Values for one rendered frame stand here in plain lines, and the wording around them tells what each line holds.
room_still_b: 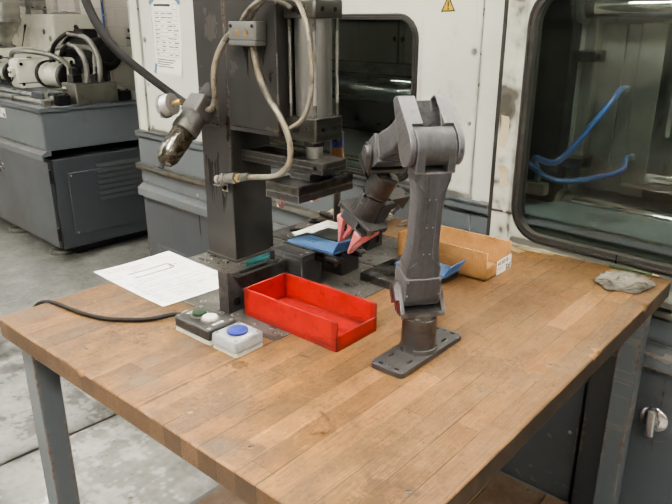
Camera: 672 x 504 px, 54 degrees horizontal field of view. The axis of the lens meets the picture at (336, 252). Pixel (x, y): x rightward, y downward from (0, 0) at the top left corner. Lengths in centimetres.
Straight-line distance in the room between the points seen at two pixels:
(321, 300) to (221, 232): 42
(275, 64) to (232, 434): 79
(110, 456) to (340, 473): 173
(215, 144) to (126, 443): 136
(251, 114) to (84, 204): 312
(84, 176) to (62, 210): 26
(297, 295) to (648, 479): 109
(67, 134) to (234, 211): 292
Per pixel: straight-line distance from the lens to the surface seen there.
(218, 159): 162
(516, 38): 181
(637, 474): 201
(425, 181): 106
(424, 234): 110
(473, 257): 155
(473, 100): 194
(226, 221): 165
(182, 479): 241
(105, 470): 252
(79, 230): 457
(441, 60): 200
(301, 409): 105
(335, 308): 133
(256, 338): 122
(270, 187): 144
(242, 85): 152
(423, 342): 117
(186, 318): 130
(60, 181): 447
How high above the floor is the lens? 147
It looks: 20 degrees down
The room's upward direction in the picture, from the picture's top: straight up
